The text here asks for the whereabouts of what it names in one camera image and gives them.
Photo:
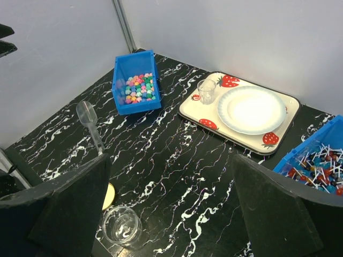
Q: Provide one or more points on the blue bin of lollipops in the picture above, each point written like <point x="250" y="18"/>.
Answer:
<point x="317" y="162"/>

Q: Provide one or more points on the gold jar lid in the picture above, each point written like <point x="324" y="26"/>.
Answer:
<point x="109" y="197"/>

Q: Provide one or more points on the strawberry pattern tray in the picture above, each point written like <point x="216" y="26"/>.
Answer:
<point x="207" y="117"/>

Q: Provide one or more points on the clear drinking glass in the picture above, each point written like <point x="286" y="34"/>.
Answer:
<point x="206" y="89"/>

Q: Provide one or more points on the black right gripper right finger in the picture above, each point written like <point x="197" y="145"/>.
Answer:
<point x="284" y="217"/>

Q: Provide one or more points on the aluminium corner post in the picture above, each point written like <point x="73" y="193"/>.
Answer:
<point x="124" y="24"/>

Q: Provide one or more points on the clear plastic jar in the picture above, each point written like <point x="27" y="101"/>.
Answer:
<point x="122" y="226"/>

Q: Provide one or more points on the blue bin of star candies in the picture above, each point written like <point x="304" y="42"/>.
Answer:
<point x="135" y="83"/>

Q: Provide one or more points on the white plate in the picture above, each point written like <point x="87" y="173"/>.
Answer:
<point x="251" y="110"/>

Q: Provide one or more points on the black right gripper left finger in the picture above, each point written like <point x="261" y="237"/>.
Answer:
<point x="59" y="217"/>

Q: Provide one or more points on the clear plastic scoop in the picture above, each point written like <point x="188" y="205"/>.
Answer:
<point x="87" y="116"/>

